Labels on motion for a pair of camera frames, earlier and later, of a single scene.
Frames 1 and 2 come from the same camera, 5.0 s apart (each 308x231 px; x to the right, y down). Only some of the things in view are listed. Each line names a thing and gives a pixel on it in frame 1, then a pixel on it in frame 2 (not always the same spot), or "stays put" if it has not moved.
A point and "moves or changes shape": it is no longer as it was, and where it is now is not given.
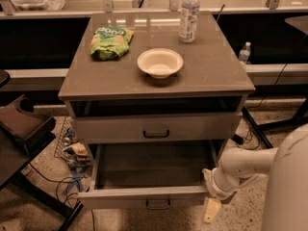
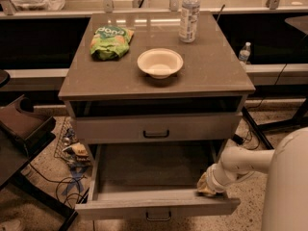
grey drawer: (149, 175) moves or changes shape
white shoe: (11, 225) stays put
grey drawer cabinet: (113, 101) stays put
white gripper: (214, 185) to (211, 176)
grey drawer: (159, 127) stays put
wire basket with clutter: (69, 148) stays put
